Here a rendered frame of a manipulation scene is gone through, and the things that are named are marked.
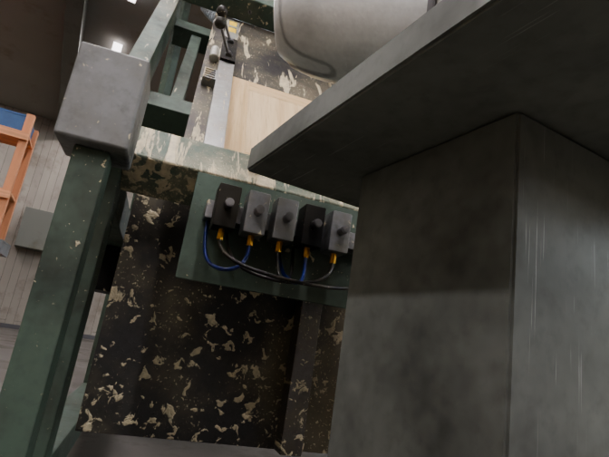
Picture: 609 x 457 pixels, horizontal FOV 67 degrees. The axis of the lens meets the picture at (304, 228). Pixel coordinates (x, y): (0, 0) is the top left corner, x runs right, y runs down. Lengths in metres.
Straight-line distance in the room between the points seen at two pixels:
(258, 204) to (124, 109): 0.31
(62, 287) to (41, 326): 0.07
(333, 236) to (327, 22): 0.49
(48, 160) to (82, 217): 10.23
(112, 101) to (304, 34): 0.39
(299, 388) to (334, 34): 0.91
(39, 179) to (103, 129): 10.11
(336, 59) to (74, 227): 0.51
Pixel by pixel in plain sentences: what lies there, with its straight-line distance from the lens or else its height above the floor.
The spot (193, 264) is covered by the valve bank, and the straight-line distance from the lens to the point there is 1.02.
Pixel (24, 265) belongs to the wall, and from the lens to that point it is 10.71.
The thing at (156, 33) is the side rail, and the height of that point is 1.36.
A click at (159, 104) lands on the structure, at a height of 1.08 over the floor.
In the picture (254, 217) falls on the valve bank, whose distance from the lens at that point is 0.95.
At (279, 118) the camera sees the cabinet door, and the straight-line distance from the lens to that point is 1.46.
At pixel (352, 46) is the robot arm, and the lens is 0.66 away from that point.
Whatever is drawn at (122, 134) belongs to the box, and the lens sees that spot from 0.88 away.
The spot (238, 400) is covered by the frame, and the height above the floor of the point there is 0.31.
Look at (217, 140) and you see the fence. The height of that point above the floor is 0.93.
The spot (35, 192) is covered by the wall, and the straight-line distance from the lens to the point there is 10.92.
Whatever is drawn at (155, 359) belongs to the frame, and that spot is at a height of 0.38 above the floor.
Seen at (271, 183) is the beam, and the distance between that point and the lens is 1.10.
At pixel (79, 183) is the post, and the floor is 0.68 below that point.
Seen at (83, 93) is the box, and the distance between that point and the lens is 0.92.
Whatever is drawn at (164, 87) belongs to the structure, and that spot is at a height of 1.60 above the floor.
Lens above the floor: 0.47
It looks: 14 degrees up
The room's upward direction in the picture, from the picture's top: 9 degrees clockwise
